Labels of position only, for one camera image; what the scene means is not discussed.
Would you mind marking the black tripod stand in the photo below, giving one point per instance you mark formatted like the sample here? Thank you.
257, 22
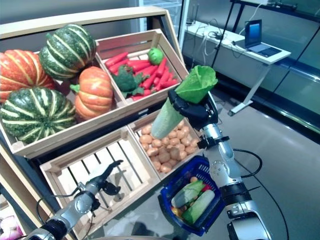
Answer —
224, 25

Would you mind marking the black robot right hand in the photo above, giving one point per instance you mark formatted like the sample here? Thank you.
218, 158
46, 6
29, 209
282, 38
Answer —
197, 113

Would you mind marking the dark green broccoli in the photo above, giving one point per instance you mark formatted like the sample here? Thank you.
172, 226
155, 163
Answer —
126, 81

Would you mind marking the yellow bell pepper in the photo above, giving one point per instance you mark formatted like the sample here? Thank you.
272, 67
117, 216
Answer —
177, 211

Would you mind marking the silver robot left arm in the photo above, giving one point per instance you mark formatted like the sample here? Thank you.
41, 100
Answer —
83, 202

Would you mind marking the wooden slatted crate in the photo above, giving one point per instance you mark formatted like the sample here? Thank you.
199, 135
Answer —
82, 165

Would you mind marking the small peach round vegetable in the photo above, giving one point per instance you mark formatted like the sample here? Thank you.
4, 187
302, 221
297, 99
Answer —
194, 179

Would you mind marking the green striped pumpkin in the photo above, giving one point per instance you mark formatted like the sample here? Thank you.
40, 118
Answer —
35, 115
67, 50

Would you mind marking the wooden carrot crate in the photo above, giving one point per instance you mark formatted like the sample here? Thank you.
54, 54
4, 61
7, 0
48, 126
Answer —
172, 62

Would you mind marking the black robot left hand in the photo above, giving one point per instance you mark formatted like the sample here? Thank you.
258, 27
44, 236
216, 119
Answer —
110, 188

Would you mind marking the large orange pumpkin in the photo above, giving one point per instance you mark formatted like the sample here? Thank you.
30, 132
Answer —
20, 72

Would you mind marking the wooden potato crate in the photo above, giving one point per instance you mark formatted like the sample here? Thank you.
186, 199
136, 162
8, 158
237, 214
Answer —
175, 171

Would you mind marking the brown potato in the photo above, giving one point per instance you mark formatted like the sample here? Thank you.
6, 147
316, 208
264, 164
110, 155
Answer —
175, 154
190, 149
170, 148
182, 155
152, 151
164, 156
145, 139
166, 168
194, 143
156, 143
172, 135
157, 165
173, 162
146, 130
165, 141
180, 124
185, 130
186, 141

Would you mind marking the red bell pepper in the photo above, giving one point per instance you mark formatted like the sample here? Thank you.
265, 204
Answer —
206, 188

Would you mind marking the blue plastic shopping basket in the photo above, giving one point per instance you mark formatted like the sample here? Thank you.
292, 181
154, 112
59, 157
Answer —
182, 172

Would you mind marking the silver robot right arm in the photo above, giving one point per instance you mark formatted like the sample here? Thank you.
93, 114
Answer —
225, 172

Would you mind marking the open dark laptop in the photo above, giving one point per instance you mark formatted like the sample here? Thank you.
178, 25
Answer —
253, 32

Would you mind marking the black wifi router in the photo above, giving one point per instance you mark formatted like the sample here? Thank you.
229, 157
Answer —
192, 21

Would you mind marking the napa cabbage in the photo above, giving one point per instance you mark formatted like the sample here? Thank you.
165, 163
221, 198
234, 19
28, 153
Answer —
178, 200
197, 82
205, 200

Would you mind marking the small orange pumpkin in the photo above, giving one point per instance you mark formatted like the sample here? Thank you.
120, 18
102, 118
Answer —
95, 95

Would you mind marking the wide wooden pumpkin crate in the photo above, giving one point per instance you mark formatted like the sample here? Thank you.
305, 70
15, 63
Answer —
75, 135

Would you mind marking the white standing desk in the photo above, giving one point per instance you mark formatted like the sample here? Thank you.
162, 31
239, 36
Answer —
258, 82

